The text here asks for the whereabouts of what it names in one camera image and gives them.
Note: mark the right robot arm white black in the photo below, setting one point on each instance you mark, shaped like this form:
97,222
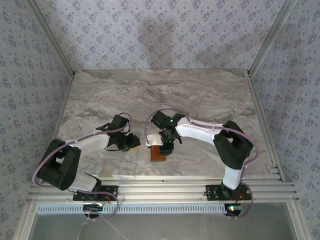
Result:
197,132

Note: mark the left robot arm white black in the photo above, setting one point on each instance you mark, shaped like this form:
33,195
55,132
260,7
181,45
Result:
92,143

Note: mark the black controller board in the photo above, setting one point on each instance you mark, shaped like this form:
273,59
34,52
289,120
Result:
233,208
92,207

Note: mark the grey metal panel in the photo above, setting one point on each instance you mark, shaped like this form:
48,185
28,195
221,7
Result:
175,227

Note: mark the aluminium rail bed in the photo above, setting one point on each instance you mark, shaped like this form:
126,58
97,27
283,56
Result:
162,190

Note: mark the aluminium side rail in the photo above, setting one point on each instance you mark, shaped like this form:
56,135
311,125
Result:
58,127
262,125

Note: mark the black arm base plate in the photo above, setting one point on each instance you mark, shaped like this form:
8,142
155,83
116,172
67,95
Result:
212,192
80,196

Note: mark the aluminium corner post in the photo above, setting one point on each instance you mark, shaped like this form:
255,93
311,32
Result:
52,37
270,37

